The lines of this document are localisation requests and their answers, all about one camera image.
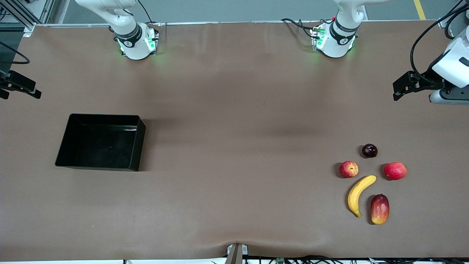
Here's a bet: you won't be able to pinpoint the yellow banana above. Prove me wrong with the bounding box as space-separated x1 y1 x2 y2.
347 175 377 218

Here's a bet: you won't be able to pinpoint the black rectangular plastic box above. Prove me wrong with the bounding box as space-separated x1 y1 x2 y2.
55 113 146 172

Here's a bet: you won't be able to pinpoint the red yellow mango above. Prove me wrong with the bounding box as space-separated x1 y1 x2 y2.
370 194 390 225

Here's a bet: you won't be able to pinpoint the aluminium frame profile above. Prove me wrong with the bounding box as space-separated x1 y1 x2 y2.
0 0 55 37

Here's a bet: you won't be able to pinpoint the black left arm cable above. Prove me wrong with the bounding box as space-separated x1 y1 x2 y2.
410 0 469 85

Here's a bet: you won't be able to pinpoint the black base power cable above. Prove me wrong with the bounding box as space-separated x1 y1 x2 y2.
281 18 320 39

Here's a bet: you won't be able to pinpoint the black table edge cables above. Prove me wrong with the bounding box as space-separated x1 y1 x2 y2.
242 255 469 264

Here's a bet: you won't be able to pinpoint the red round peach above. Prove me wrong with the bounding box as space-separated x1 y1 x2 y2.
384 162 407 181

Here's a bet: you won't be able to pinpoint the red yellow apple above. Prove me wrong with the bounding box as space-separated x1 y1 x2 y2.
339 161 359 179

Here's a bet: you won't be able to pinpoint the grey metal table bracket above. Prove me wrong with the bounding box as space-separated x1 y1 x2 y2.
226 243 249 264

